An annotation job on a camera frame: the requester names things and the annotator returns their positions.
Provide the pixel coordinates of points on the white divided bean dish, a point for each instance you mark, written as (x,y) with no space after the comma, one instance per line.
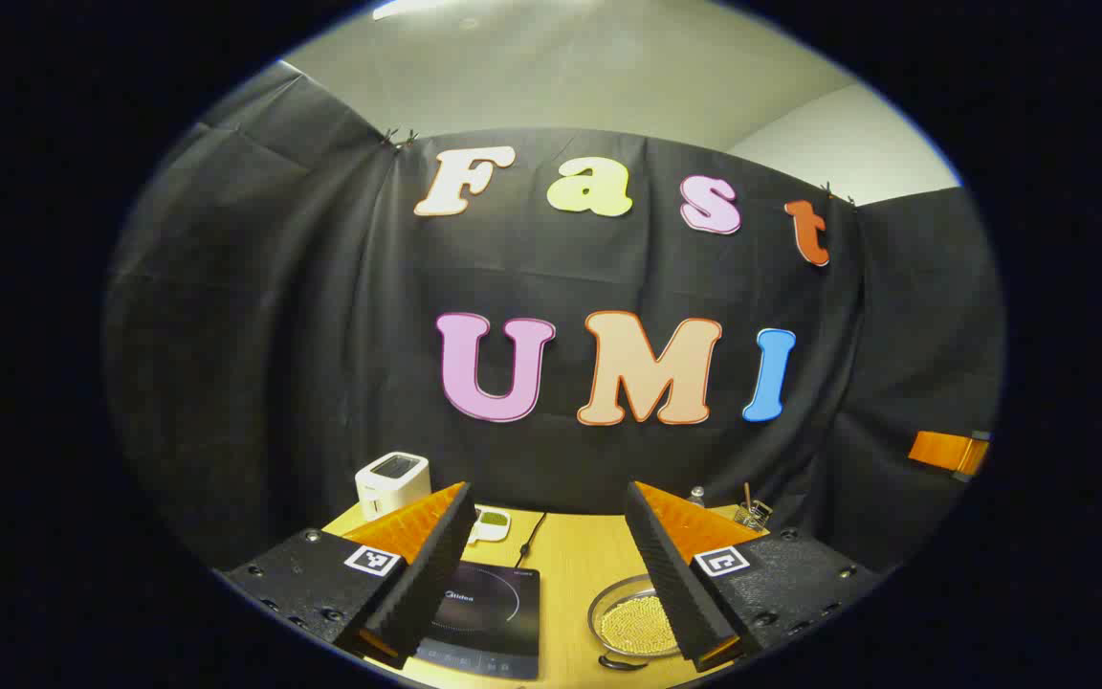
(492,522)

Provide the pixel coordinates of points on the white toaster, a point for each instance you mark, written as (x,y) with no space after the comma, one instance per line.
(390,486)

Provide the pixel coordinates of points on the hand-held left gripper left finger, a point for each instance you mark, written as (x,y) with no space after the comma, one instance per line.
(431,565)

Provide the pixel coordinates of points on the ceiling light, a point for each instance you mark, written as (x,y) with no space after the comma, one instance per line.
(417,8)

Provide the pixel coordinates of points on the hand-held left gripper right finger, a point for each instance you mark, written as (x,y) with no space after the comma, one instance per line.
(671,565)

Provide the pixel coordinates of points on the black induction cooktop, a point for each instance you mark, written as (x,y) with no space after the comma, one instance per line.
(498,612)

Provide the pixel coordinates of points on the black backdrop cloth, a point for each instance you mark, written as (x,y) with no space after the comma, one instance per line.
(302,316)

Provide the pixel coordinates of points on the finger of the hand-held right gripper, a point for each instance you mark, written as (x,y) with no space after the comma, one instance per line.
(943,450)

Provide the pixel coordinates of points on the steel pot with soybeans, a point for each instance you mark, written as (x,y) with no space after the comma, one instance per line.
(632,622)

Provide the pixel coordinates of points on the clear bottle white label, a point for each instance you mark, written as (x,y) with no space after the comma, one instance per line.
(696,496)

